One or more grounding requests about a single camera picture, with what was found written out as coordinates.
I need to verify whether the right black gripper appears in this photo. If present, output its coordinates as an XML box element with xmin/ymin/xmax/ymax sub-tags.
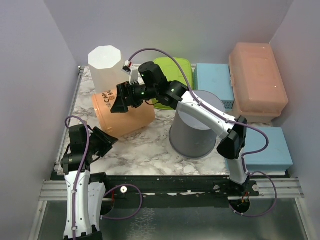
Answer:
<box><xmin>110</xmin><ymin>79</ymin><xmax>158</xmax><ymax>114</ymax></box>

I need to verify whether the orange capybara bucket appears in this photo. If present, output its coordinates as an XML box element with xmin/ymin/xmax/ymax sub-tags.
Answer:
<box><xmin>91</xmin><ymin>89</ymin><xmax>156</xmax><ymax>138</ymax></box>

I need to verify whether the white octagonal bin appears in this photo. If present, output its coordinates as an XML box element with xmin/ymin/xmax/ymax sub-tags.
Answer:
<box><xmin>88</xmin><ymin>45</ymin><xmax>129</xmax><ymax>93</ymax></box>

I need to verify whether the green plastic tray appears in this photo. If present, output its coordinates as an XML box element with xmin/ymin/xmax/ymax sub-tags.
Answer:
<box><xmin>152</xmin><ymin>57</ymin><xmax>194</xmax><ymax>110</ymax></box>

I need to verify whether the grey round bucket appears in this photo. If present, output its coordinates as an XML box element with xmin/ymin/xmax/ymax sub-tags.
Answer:
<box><xmin>169</xmin><ymin>91</ymin><xmax>228</xmax><ymax>159</ymax></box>

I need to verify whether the small blue perforated basket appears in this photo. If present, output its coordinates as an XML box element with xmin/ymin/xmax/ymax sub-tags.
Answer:
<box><xmin>193</xmin><ymin>63</ymin><xmax>235</xmax><ymax>111</ymax></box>

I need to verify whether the pink translucent lidded box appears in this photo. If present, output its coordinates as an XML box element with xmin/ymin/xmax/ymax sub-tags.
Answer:
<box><xmin>229</xmin><ymin>42</ymin><xmax>289</xmax><ymax>123</ymax></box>

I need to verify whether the large blue perforated basket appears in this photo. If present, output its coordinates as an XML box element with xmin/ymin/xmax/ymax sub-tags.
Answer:
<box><xmin>223</xmin><ymin>126</ymin><xmax>294</xmax><ymax>173</ymax></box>

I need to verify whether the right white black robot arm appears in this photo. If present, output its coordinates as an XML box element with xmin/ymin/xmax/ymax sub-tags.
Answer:
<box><xmin>110</xmin><ymin>60</ymin><xmax>249</xmax><ymax>196</ymax></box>

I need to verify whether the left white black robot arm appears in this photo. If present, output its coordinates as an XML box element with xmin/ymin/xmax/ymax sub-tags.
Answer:
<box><xmin>61</xmin><ymin>124</ymin><xmax>118</xmax><ymax>240</ymax></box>

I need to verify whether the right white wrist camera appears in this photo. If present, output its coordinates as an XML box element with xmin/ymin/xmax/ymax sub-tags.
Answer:
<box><xmin>122</xmin><ymin>60</ymin><xmax>139</xmax><ymax>85</ymax></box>

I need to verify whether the aluminium extrusion rail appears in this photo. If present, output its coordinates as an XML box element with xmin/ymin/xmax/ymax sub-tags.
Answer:
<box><xmin>39</xmin><ymin>178</ymin><xmax>305</xmax><ymax>201</ymax></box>

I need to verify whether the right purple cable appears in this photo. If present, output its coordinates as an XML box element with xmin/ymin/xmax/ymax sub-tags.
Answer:
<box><xmin>127</xmin><ymin>47</ymin><xmax>278</xmax><ymax>218</ymax></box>

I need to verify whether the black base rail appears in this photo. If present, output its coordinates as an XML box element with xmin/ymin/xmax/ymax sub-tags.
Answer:
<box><xmin>89</xmin><ymin>173</ymin><xmax>259</xmax><ymax>209</ymax></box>

